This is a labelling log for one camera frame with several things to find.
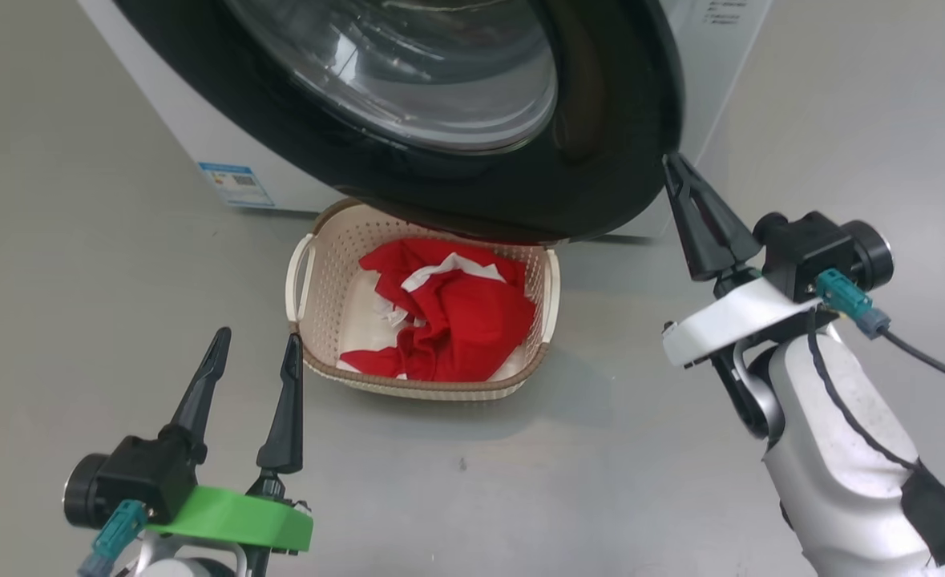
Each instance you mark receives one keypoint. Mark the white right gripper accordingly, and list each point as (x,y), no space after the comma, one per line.
(728,320)

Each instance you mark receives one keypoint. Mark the blue energy label sticker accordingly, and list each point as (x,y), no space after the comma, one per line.
(236,184)

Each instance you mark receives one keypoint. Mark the printed text warning sticker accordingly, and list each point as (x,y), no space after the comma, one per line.
(724,10)

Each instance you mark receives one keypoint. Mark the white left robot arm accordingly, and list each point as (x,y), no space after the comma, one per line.
(183,565)

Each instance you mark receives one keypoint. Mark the white front-load washing machine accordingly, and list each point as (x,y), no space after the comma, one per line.
(199,136)

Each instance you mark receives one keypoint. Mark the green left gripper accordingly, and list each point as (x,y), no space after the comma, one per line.
(240,521)

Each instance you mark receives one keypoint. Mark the washing machine glass door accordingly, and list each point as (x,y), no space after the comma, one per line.
(600,160)

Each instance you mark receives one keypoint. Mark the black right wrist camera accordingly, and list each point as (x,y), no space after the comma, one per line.
(809,248)

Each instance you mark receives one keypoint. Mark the cream perforated laundry basket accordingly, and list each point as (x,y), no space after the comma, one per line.
(332,264)

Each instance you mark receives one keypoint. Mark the red and white garment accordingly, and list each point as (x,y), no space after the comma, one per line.
(464,320)

